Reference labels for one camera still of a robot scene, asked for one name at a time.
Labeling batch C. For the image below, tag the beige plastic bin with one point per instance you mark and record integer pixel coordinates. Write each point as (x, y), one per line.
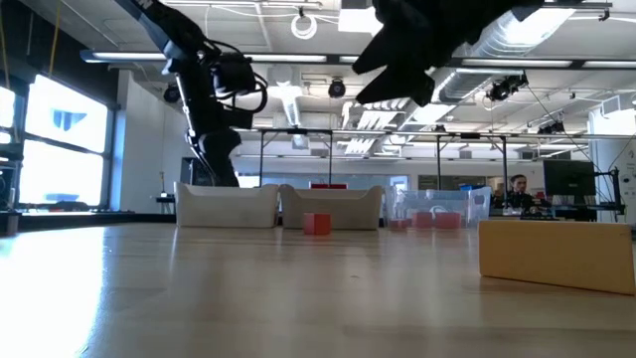
(343, 204)

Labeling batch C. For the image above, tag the black computer monitor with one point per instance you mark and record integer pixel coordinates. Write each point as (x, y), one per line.
(569, 178)

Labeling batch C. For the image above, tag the white plastic bin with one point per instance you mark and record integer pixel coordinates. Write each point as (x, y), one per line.
(223, 209)

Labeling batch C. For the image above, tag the red wooden cube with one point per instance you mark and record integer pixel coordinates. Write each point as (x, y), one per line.
(317, 224)

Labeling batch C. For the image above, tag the red seat back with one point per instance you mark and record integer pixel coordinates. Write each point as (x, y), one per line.
(328, 186)

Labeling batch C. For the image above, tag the black ceiling camera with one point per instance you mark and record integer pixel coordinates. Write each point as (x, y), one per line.
(337, 88)
(170, 94)

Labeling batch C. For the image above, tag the large window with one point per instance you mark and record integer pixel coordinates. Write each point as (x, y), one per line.
(64, 164)

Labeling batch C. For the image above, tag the clear plastic bin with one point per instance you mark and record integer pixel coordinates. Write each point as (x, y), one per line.
(437, 199)

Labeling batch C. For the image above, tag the black hanging camera rig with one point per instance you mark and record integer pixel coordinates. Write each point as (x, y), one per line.
(507, 88)

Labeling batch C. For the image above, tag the overhead light rail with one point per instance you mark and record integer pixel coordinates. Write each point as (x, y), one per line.
(124, 56)

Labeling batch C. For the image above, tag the silver ventilation duct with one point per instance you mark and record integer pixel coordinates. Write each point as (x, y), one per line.
(502, 45)

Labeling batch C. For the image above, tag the long yellow wooden block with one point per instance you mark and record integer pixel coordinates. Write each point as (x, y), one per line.
(556, 256)

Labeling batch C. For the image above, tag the small black side table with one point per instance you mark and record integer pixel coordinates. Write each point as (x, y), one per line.
(165, 199)

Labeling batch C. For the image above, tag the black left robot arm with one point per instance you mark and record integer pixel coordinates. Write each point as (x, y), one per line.
(169, 25)

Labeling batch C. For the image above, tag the black aluminium table frame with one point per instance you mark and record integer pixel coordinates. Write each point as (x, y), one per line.
(149, 218)

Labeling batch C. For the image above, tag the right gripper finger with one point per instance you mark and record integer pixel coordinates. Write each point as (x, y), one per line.
(407, 84)
(380, 57)

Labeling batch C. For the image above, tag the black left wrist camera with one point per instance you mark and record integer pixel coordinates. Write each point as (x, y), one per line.
(233, 74)

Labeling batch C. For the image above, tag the person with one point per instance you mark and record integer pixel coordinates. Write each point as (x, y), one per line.
(519, 186)

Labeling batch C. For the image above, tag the black metal gantry frame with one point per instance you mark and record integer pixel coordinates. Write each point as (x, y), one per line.
(472, 135)
(298, 131)

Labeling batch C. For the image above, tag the black equipment stack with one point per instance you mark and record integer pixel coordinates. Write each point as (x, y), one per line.
(7, 199)

